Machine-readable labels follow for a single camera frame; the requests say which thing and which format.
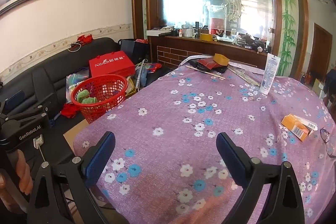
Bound white barcode box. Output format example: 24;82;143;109
294;115;318;135

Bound white lotion tube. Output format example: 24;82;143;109
259;53;281;95

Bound orange medicine box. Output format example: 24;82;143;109
281;114;309;141

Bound red mesh waste basket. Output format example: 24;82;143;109
71;75;127;123

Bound Jack Jones paper bag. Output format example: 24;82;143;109
66;68;89;103

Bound eyeglasses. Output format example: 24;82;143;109
320;127;335;159

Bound yellow square container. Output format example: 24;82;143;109
213;53;230;67

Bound black leather sofa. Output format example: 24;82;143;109
0;37;121;177

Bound purple floral tablecloth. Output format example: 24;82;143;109
73;66;335;223

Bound wooden cabinet with mirror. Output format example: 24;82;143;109
131;0;308;78

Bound red black pouch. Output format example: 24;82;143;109
189;57;227;73

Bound red gift bag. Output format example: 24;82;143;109
89;51;135;78

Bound person's left hand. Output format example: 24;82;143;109
0;149;34;215

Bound green towel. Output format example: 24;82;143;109
76;89;98;104

